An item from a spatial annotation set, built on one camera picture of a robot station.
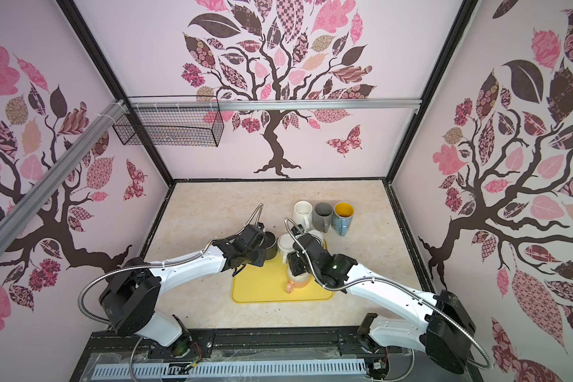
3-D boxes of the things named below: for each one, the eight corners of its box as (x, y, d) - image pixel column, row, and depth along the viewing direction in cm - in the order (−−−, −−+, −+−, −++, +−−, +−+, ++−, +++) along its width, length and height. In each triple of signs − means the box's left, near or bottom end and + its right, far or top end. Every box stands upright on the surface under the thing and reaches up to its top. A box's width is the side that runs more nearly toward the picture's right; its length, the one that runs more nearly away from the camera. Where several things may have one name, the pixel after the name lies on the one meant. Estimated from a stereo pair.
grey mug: (313, 235, 101) (315, 222, 93) (312, 216, 108) (314, 202, 100) (331, 235, 101) (334, 222, 93) (329, 216, 108) (332, 202, 100)
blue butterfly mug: (333, 239, 100) (336, 225, 92) (330, 216, 108) (333, 201, 100) (351, 239, 100) (357, 225, 92) (347, 216, 108) (352, 201, 100)
